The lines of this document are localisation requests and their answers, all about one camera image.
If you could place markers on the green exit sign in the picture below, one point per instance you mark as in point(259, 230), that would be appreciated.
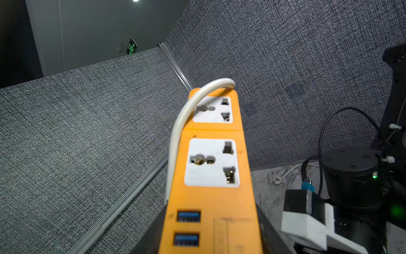
point(132, 47)

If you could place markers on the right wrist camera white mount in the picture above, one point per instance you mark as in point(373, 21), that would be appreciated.
point(310, 222)

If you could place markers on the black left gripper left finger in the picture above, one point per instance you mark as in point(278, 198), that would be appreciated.
point(150, 242)

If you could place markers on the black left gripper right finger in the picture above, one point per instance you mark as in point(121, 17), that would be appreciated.
point(272, 242)

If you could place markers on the orange power strip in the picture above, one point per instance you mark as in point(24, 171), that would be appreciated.
point(211, 207)

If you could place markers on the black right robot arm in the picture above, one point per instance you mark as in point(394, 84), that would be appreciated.
point(366, 185)

